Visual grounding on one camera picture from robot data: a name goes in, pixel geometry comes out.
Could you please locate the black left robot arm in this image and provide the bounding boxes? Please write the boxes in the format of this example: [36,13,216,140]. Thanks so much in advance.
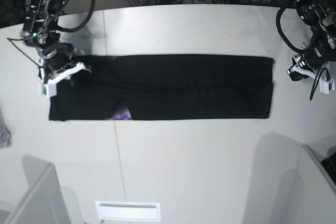
[276,0,335,81]

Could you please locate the grey cloth pile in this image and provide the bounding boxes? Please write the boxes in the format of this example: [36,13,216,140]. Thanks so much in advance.
[0,113,12,148]

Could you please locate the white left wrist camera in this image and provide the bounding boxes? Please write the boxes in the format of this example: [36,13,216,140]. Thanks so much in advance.
[292,62,335,96]

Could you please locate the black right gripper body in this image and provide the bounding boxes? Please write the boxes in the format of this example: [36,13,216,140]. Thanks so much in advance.
[38,42,76,77]

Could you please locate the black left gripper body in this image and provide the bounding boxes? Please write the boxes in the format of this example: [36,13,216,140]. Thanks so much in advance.
[287,54,328,81]

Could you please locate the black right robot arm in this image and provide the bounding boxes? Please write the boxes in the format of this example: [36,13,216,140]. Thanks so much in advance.
[18,0,96,79]

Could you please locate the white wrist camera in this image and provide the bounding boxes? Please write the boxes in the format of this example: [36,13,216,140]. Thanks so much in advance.
[38,62,80,98]
[292,62,335,96]

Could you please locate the black T-shirt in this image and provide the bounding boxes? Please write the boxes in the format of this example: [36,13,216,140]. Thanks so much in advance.
[49,55,274,121]

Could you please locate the black keyboard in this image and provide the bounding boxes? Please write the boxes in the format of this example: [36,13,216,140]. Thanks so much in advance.
[321,153,336,183]

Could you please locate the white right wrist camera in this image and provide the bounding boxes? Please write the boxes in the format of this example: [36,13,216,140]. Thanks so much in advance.
[38,62,80,98]

